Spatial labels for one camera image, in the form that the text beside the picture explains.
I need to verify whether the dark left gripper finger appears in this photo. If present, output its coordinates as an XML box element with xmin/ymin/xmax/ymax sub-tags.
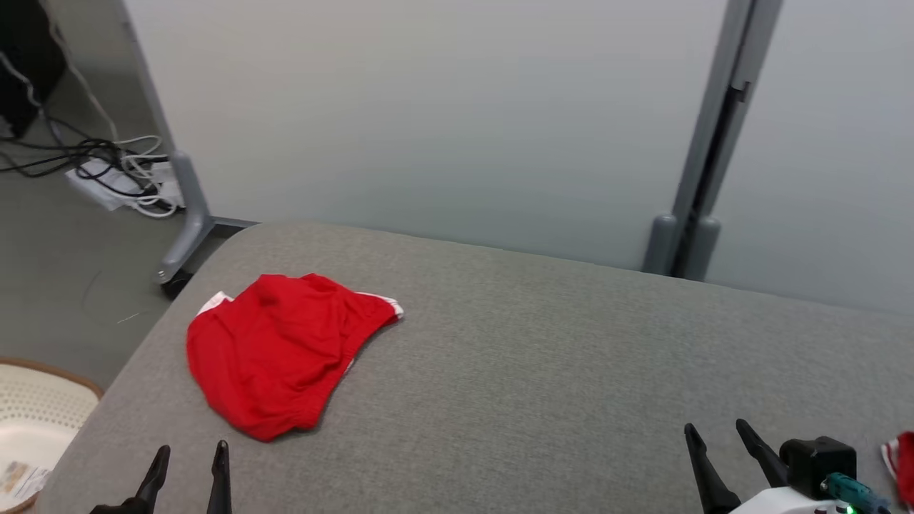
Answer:
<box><xmin>207</xmin><ymin>440</ymin><xmax>233</xmax><ymax>514</ymax></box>
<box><xmin>132</xmin><ymin>445</ymin><xmax>172</xmax><ymax>514</ymax></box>

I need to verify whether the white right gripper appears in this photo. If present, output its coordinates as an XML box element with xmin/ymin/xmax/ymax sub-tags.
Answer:
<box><xmin>683</xmin><ymin>419</ymin><xmax>852</xmax><ymax>514</ymax></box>

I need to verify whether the red shorts white trim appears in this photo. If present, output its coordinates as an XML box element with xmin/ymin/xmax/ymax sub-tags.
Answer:
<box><xmin>186</xmin><ymin>273</ymin><xmax>406</xmax><ymax>443</ymax></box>

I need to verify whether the red white jersey shirt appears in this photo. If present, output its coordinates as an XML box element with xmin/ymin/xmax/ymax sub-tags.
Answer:
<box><xmin>882</xmin><ymin>430</ymin><xmax>914</xmax><ymax>509</ymax></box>

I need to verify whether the paper label in basket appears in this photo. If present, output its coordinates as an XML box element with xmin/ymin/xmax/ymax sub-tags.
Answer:
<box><xmin>0</xmin><ymin>460</ymin><xmax>53</xmax><ymax>505</ymax></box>

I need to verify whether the white perforated laundry basket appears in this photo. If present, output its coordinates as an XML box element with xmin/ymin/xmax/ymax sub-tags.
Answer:
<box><xmin>0</xmin><ymin>357</ymin><xmax>105</xmax><ymax>514</ymax></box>

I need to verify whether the black caster wheel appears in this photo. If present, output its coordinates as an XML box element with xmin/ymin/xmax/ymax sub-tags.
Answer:
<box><xmin>161</xmin><ymin>270</ymin><xmax>194</xmax><ymax>300</ymax></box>

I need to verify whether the grey fabric upholstered bench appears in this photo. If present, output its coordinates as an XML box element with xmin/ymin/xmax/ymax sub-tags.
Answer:
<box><xmin>36</xmin><ymin>221</ymin><xmax>914</xmax><ymax>514</ymax></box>

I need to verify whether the grey partition end leg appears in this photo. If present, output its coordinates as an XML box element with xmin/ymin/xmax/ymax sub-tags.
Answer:
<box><xmin>118</xmin><ymin>0</ymin><xmax>259</xmax><ymax>285</ymax></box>

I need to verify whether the white power strip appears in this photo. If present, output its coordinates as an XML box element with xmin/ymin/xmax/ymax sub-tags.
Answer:
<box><xmin>66</xmin><ymin>158</ymin><xmax>185</xmax><ymax>212</ymax></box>

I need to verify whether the black box on floor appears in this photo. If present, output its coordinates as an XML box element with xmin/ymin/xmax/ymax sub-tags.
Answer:
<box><xmin>0</xmin><ymin>0</ymin><xmax>69</xmax><ymax>138</ymax></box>

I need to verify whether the teal right camera connector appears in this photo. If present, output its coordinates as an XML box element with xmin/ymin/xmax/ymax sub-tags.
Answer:
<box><xmin>820</xmin><ymin>473</ymin><xmax>890</xmax><ymax>514</ymax></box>

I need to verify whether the black floor cable bundle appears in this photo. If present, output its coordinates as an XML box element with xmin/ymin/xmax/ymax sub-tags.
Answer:
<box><xmin>0</xmin><ymin>132</ymin><xmax>171</xmax><ymax>202</ymax></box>

